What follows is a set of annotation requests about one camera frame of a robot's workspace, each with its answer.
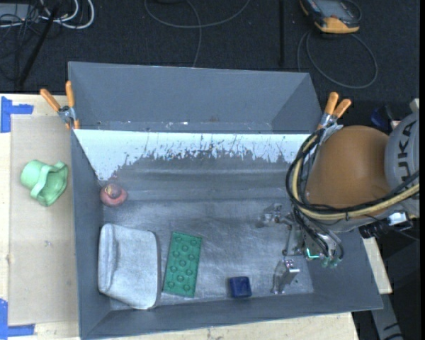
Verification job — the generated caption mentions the dark blue cube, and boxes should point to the dark blue cube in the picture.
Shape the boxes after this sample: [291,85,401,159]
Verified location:
[227,276,253,300]

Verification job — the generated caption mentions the black cylinder on white bracket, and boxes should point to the black cylinder on white bracket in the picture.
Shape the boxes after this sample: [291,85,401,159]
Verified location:
[359,209,414,240]

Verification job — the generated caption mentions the pale cardboard board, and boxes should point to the pale cardboard board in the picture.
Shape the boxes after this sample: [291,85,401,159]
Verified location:
[7,114,81,327]

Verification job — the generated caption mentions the dark green flat block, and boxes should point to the dark green flat block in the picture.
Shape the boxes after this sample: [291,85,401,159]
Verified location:
[162,231,203,299]

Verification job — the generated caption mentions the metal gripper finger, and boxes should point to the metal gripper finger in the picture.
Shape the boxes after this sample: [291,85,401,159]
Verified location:
[271,259,301,295]
[256,203,285,230]

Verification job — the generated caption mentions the grey metal bin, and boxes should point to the grey metal bin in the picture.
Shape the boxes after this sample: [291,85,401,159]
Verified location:
[67,61,384,340]

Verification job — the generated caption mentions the light green cup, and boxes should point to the light green cup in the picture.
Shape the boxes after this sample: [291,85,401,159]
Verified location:
[20,159,69,208]

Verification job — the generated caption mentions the white cloth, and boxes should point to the white cloth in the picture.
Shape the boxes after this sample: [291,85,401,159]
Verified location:
[97,222,162,311]

